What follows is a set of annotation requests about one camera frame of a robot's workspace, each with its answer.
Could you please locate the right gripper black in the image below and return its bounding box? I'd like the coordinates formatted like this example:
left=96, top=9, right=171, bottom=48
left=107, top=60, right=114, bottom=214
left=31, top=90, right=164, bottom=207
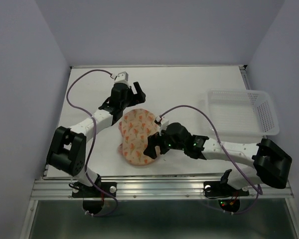
left=143, top=125, right=185, bottom=159

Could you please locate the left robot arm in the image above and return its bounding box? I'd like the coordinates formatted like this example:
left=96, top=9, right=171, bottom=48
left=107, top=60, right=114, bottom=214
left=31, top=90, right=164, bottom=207
left=46, top=81, right=146, bottom=196

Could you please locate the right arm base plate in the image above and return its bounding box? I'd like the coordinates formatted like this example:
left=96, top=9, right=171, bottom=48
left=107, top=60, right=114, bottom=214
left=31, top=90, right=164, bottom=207
left=203, top=181, right=250, bottom=199

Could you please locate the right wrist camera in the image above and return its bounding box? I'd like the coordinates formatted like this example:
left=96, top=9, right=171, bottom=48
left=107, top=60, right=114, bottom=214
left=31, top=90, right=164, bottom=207
left=154, top=116, right=169, bottom=134

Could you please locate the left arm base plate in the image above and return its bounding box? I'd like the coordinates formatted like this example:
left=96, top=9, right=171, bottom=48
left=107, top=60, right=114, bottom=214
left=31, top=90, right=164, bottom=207
left=68, top=182, right=117, bottom=198

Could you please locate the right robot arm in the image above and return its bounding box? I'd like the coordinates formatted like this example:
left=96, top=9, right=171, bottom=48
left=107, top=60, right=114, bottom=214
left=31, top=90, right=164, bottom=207
left=144, top=122, right=292, bottom=194

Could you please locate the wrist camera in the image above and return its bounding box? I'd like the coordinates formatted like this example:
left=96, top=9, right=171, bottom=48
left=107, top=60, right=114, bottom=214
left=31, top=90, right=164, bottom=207
left=111, top=72, right=129, bottom=85
left=154, top=116, right=169, bottom=134

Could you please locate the aluminium front rail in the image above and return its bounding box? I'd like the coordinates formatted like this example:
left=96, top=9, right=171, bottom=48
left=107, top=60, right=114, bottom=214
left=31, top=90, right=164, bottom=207
left=31, top=178, right=294, bottom=200

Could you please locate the white plastic basket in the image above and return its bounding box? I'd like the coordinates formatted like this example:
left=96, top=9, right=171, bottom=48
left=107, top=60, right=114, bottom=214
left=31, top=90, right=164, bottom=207
left=205, top=89, right=280, bottom=137

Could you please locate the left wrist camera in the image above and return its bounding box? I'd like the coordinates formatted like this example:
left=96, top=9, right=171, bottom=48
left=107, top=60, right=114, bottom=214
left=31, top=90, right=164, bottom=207
left=111, top=72, right=129, bottom=85

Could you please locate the peach floral mesh laundry bag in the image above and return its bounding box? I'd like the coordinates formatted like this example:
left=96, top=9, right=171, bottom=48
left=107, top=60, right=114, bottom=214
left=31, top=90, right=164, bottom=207
left=118, top=109, right=159, bottom=166

